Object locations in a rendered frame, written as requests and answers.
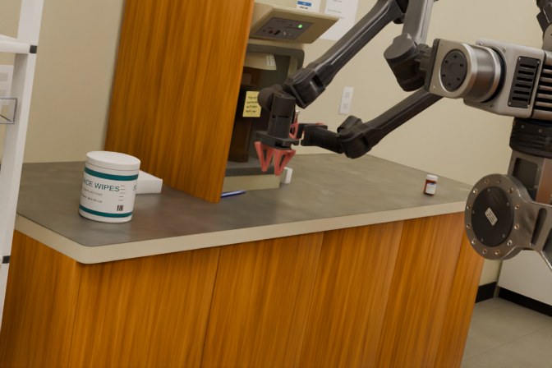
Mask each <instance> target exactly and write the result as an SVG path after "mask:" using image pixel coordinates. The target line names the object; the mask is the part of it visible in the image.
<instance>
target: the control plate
mask: <svg viewBox="0 0 552 368"><path fill-rule="evenodd" d="M291 24H292V26H290V25H291ZM313 24H314V23H310V22H304V21H294V20H289V19H283V18H277V17H272V18H271V19H270V20H269V21H268V22H267V23H266V24H264V25H263V26H262V27H261V28H260V29H259V30H258V31H257V32H256V33H254V34H253V35H258V36H264V37H271V38H278V39H291V40H295V39H297V38H298V37H299V36H300V35H301V34H302V33H304V32H305V31H306V30H307V29H308V28H309V27H311V26H312V25H313ZM299 25H301V27H298V26H299ZM263 30H265V32H262V31H263ZM271 30H272V31H273V33H272V34H269V31H271ZM278 30H281V32H280V33H279V34H278V35H274V34H275V33H276V32H277V31H278ZM283 32H286V33H285V34H283ZM288 33H291V35H289V34H288ZM293 34H296V35H295V36H294V35H293Z"/></svg>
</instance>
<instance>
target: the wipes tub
mask: <svg viewBox="0 0 552 368"><path fill-rule="evenodd" d="M139 170H140V160H139V159H137V158H135V157H133V156H130V155H127V154H121V153H116V152H109V151H91V152H89V153H87V155H86V160H85V171H84V176H83V183H82V189H81V195H80V208H79V213H80V214H81V215H82V216H83V217H85V218H87V219H91V220H94V221H98V222H103V223H125V222H128V221H129V220H131V216H132V212H133V206H134V201H135V196H136V186H137V181H138V176H139Z"/></svg>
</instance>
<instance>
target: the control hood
mask: <svg viewBox="0 0 552 368"><path fill-rule="evenodd" d="M272 17H277V18H283V19H289V20H294V21H304V22H310V23H314V24H313V25H312V26H311V27H309V28H308V29H307V30H306V31H305V32H304V33H302V34H301V35H300V36H299V37H298V38H297V39H295V40H291V39H278V38H271V37H264V36H258V35H253V34H254V33H256V32H257V31H258V30H259V29H260V28H261V27H262V26H263V25H264V24H266V23H267V22H268V21H269V20H270V19H271V18H272ZM339 19H340V17H339V16H334V15H330V14H324V13H320V12H313V11H305V10H300V9H296V8H292V7H282V6H277V5H272V4H267V3H262V2H255V3H254V8H253V13H252V18H251V27H250V32H249V37H255V38H262V39H275V40H282V41H288V42H296V43H303V44H312V43H314V42H315V41H316V40H317V39H318V38H319V37H320V36H321V35H322V34H323V33H325V32H326V31H327V30H328V29H329V28H330V27H332V26H333V25H334V24H335V23H336V22H338V21H339Z"/></svg>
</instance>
